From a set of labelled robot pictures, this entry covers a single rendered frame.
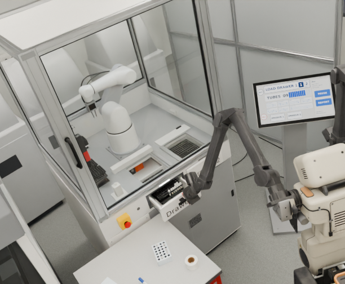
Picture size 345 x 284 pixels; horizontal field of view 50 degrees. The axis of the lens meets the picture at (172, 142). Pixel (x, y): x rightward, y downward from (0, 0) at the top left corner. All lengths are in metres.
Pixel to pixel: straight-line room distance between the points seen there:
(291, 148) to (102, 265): 1.56
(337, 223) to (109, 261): 1.24
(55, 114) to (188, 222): 1.29
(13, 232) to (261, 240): 2.00
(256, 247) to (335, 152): 1.55
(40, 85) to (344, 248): 1.63
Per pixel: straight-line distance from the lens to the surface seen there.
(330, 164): 1.69
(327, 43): 3.20
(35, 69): 1.73
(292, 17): 3.29
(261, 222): 3.24
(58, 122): 1.83
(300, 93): 2.64
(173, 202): 2.22
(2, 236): 1.71
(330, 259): 2.09
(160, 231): 2.30
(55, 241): 3.69
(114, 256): 2.28
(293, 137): 2.81
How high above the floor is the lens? 2.45
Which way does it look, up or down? 35 degrees down
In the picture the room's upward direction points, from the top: 15 degrees counter-clockwise
